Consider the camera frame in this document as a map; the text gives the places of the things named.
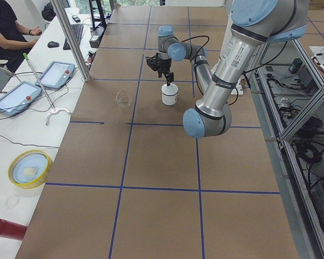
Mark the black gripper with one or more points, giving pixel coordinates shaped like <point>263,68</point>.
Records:
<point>165,65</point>

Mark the white round lid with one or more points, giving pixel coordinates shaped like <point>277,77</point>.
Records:
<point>169,89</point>

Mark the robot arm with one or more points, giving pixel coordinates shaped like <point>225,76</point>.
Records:
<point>253,23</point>

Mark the white enamel mug blue rim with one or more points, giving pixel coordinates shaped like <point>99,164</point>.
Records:
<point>169,97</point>

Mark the black keyboard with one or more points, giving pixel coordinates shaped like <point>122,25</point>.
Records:
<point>77,30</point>

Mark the teach pendant far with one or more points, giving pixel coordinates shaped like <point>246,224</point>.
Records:
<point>57,74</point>

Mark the teach pendant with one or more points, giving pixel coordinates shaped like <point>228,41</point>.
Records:
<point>19,98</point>
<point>57,74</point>

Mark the black computer mouse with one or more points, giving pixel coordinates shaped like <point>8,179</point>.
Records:
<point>52,44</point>

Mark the teach pendant near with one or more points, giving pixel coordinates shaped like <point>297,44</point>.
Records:
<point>19,98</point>

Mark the person in black shirt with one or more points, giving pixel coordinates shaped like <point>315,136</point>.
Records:
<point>12,42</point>

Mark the yellow rimmed bowl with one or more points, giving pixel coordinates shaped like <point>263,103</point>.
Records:
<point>30,169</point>

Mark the red cylinder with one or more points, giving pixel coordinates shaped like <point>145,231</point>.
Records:
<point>12,230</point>

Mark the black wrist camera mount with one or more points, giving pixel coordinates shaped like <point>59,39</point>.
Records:
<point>153,62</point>

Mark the aluminium frame post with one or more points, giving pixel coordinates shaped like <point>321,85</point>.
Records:
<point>75,49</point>

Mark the grabber stick green handle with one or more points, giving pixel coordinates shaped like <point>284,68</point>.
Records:
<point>54,109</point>

